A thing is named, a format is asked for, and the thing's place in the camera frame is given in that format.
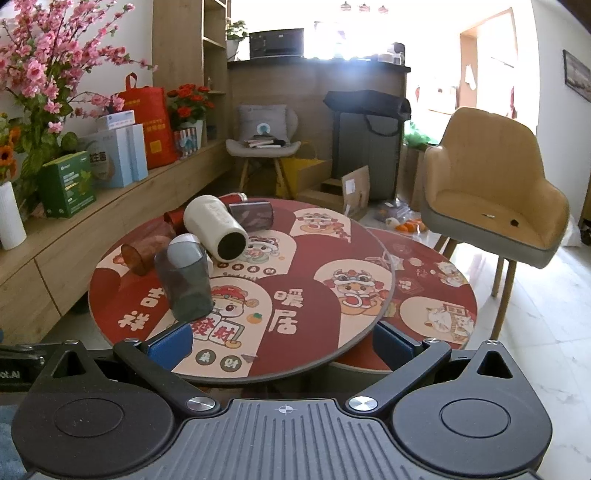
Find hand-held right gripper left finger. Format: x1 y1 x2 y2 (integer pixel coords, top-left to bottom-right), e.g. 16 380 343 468
39 323 221 421

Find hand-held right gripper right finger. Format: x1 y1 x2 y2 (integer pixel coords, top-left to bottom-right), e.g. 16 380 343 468
348 320 523 421

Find grey translucent cup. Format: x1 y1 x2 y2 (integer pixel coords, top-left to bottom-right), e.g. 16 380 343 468
154 248 215 323

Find amber translucent cup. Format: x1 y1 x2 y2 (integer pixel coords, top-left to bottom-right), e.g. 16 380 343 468
120 226 175 277

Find light grey cup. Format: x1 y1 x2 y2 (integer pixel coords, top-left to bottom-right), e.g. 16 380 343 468
167 233 214 278

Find white cup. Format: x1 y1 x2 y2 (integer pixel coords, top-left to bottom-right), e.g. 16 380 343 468
183 195 250 260

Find purple translucent cup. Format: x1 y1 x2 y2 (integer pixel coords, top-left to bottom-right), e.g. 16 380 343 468
229 200 274 230

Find blue cloth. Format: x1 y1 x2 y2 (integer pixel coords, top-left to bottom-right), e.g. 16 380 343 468
0 405 26 480

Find small round red printed table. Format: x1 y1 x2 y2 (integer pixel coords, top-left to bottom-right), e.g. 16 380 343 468
330 226 479 373

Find wooden sideboard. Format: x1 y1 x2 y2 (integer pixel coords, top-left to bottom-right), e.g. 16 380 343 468
0 138 232 344

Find large round red printed table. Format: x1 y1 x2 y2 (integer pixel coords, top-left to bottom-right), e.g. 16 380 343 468
89 198 396 383

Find white paper roll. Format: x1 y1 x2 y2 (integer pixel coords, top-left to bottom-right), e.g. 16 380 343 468
0 181 28 251

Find flat cardboard box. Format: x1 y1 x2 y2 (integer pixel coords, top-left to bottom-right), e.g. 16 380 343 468
341 165 371 219

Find green box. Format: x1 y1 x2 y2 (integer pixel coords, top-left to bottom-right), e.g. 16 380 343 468
37 151 97 219

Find tan armchair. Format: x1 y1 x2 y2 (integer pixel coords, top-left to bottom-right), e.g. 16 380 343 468
421 106 571 339

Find yellow paper bag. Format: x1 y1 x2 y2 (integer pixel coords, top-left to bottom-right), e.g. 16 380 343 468
276 142 331 198

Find light blue box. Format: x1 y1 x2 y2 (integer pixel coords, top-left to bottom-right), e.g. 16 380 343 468
79 123 149 188

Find striped box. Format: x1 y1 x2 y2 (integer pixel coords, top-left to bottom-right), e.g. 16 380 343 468
174 128 199 160

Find black bag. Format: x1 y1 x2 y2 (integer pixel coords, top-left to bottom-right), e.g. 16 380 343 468
322 89 412 202

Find sunflower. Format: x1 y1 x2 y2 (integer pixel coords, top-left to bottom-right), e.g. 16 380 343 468
0 114 21 182

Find green plastic bag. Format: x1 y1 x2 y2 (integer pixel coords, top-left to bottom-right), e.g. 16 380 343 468
403 121 441 149

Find grey chair with wooden legs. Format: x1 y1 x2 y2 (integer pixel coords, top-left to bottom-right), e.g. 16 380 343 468
225 104 302 195

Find red gift bag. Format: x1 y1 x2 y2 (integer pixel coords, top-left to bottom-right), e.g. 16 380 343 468
115 73 179 170

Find books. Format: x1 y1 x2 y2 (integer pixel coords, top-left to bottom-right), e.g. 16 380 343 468
242 136 289 150

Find small white and blue box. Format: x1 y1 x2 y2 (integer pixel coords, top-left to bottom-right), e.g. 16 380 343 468
95 110 136 133

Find grey cushion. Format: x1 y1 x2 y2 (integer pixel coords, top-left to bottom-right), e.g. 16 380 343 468
238 104 288 142

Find red flower plant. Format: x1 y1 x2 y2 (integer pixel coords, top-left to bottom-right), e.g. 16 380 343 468
165 83 216 140

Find wooden counter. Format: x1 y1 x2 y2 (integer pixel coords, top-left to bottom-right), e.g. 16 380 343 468
227 56 411 204

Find wooden shelf unit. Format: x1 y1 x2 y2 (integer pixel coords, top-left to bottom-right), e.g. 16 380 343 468
151 0 232 145

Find pink blossom branches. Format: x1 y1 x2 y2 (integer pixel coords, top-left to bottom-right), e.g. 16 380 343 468
0 0 158 139

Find green potted plant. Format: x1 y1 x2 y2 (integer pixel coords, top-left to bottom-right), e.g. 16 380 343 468
225 20 250 62

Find black printer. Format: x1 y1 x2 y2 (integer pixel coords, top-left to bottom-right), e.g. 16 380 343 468
249 28 306 60

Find framed wall picture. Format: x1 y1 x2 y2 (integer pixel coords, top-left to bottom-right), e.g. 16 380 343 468
562 49 591 103

